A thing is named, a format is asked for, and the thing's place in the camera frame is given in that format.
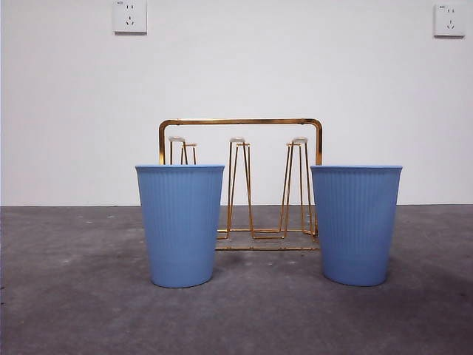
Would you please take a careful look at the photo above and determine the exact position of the blue ribbed plastic cup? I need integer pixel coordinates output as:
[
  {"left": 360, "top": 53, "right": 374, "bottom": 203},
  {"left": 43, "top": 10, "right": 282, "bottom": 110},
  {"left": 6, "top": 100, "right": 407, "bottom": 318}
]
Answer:
[
  {"left": 310, "top": 164, "right": 403, "bottom": 288},
  {"left": 135, "top": 163, "right": 225, "bottom": 288}
]

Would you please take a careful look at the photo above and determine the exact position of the gold wire cup rack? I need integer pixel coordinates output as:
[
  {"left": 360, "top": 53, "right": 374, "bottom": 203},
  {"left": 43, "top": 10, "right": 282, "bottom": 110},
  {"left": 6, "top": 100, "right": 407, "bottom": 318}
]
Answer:
[{"left": 157, "top": 118, "right": 325, "bottom": 251}]

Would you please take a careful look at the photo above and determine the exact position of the white wall socket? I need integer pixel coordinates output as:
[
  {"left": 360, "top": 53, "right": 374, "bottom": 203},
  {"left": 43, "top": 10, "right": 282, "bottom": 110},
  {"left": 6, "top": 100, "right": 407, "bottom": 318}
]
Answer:
[
  {"left": 433, "top": 3, "right": 466, "bottom": 38},
  {"left": 112, "top": 0, "right": 148, "bottom": 36}
]

